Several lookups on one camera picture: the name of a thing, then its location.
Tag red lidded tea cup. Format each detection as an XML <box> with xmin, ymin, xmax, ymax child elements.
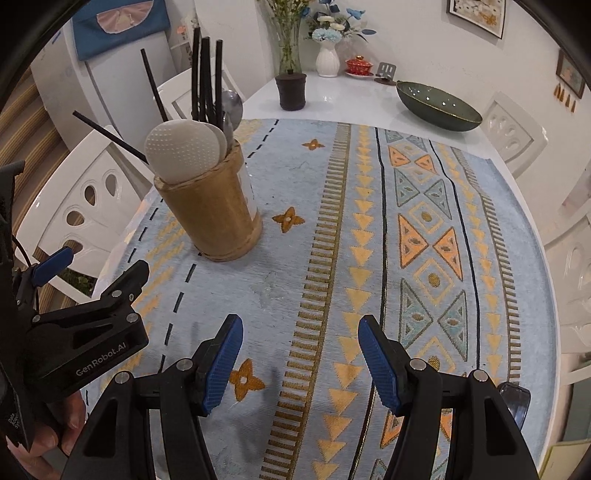
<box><xmin>345</xmin><ymin>55</ymin><xmax>376</xmax><ymax>78</ymax></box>

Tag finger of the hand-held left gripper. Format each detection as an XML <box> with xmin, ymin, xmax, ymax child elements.
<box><xmin>30</xmin><ymin>260</ymin><xmax>151</xmax><ymax>339</ymax></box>
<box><xmin>33</xmin><ymin>247</ymin><xmax>75</xmax><ymax>286</ymax></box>

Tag dark lidded cup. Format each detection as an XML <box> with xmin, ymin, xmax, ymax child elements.
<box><xmin>274</xmin><ymin>69</ymin><xmax>308</xmax><ymax>112</ymax></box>

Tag dark green shallow bowl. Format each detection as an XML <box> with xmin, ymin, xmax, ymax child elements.
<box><xmin>396</xmin><ymin>81</ymin><xmax>484</xmax><ymax>134</ymax></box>

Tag blue and white flowers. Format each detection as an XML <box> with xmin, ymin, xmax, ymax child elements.
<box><xmin>305</xmin><ymin>4</ymin><xmax>378</xmax><ymax>46</ymax></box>

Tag large framed wall picture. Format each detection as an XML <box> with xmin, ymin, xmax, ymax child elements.
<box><xmin>446</xmin><ymin>0</ymin><xmax>507</xmax><ymax>40</ymax></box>

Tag small framed wall picture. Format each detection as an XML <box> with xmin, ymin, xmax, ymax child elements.
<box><xmin>555</xmin><ymin>49</ymin><xmax>586</xmax><ymax>99</ymax></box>

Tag hanging wall ornaments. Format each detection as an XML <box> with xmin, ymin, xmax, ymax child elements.
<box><xmin>553</xmin><ymin>84</ymin><xmax>579</xmax><ymax>114</ymax></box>

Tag person's left hand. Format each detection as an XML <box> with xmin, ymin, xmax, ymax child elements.
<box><xmin>7</xmin><ymin>391</ymin><xmax>88</xmax><ymax>468</ymax></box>

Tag brown cylindrical utensil holder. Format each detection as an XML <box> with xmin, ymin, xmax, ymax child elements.
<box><xmin>153</xmin><ymin>137</ymin><xmax>265</xmax><ymax>263</ymax></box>

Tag black glossy object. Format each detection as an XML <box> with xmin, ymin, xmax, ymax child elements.
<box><xmin>498</xmin><ymin>382</ymin><xmax>533</xmax><ymax>431</ymax></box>

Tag blue hanging cloth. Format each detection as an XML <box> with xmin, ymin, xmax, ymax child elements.
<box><xmin>71</xmin><ymin>0</ymin><xmax>170</xmax><ymax>63</ymax></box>

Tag glass vase with stems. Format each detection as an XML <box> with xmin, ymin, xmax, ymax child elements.
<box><xmin>264</xmin><ymin>0</ymin><xmax>311</xmax><ymax>47</ymax></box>

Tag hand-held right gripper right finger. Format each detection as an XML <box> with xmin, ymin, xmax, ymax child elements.
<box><xmin>358</xmin><ymin>315</ymin><xmax>541</xmax><ymax>480</ymax></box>

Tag white ribbed vase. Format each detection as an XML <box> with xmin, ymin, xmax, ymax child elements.
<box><xmin>316</xmin><ymin>41</ymin><xmax>342</xmax><ymax>78</ymax></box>

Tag small metal stand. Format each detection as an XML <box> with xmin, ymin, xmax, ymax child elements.
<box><xmin>374</xmin><ymin>62</ymin><xmax>399</xmax><ymax>86</ymax></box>

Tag clear glass vase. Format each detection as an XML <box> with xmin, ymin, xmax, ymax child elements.
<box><xmin>277</xmin><ymin>28</ymin><xmax>304</xmax><ymax>75</ymax></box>

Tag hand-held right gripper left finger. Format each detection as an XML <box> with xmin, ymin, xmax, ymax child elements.
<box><xmin>60</xmin><ymin>313</ymin><xmax>245</xmax><ymax>480</ymax></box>

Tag bundle of black chopsticks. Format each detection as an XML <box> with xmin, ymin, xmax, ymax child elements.
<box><xmin>72</xmin><ymin>27</ymin><xmax>225</xmax><ymax>164</ymax></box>

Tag blue patterned table mat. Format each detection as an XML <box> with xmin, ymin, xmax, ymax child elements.
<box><xmin>78</xmin><ymin>117</ymin><xmax>558</xmax><ymax>480</ymax></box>

